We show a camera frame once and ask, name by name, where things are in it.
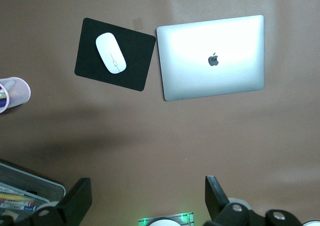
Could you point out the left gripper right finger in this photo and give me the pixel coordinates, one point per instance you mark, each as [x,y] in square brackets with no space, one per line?
[216,203]

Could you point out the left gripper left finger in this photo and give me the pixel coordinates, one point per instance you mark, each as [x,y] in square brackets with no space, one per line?
[77,201]

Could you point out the silver laptop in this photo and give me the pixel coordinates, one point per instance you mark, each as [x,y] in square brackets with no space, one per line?
[212,80]

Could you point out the pink mesh pen cup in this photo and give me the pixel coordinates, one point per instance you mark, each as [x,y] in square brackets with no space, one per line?
[20,93]

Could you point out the black mouse pad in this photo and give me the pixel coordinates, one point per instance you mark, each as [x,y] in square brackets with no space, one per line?
[135,68]

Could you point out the white computer mouse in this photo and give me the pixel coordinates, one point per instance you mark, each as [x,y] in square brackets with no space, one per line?
[110,51]

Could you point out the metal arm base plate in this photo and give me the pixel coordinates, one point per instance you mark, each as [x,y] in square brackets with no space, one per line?
[186,217]

